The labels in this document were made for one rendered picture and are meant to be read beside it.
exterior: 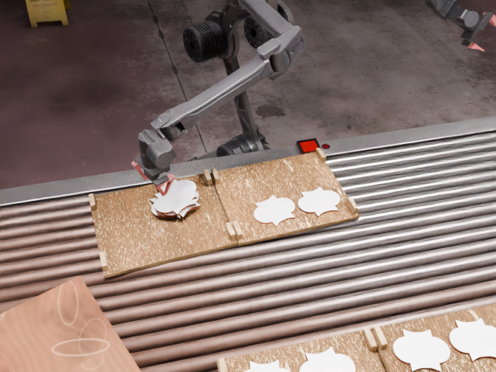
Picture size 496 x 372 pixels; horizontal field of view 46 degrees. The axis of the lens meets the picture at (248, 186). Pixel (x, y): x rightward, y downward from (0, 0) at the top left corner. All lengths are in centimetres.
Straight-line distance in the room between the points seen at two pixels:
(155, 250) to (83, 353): 44
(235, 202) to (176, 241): 25
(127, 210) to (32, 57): 304
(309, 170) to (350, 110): 201
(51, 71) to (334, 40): 220
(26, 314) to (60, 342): 13
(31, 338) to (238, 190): 82
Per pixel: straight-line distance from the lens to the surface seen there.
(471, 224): 203
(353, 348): 161
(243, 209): 191
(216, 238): 183
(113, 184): 208
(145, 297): 173
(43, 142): 392
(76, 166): 367
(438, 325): 170
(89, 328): 154
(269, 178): 202
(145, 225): 189
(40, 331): 157
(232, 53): 295
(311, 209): 191
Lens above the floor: 228
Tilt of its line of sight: 42 degrees down
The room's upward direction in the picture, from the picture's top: straight up
